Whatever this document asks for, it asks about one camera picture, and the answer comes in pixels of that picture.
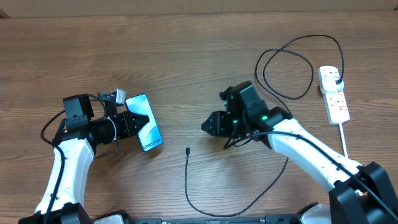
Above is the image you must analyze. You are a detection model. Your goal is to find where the blue screen Galaxy smartphone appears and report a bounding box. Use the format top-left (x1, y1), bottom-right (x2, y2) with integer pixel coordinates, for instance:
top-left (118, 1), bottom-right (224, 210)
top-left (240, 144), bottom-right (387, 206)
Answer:
top-left (125, 93), bottom-right (163, 152)

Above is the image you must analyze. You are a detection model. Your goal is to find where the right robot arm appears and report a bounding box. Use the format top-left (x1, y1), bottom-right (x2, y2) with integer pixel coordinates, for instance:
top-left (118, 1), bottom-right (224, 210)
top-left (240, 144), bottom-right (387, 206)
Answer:
top-left (201, 81), bottom-right (397, 224)

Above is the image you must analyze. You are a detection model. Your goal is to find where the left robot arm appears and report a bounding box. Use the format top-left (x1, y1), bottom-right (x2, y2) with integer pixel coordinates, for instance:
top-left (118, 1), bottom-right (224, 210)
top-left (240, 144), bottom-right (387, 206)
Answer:
top-left (20, 89), bottom-right (151, 223)

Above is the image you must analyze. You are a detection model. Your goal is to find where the white charger plug adapter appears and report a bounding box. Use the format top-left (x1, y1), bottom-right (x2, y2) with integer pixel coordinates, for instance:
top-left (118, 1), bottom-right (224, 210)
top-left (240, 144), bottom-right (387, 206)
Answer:
top-left (320, 77), bottom-right (345, 94)

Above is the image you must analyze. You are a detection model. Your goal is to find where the white power strip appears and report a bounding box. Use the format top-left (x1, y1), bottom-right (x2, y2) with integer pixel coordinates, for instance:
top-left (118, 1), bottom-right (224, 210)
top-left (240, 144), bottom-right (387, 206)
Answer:
top-left (317, 65), bottom-right (350, 125)

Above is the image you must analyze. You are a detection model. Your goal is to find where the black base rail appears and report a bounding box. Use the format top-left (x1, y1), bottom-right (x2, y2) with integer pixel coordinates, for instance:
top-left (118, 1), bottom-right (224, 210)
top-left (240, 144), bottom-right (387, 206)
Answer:
top-left (93, 214), bottom-right (301, 224)

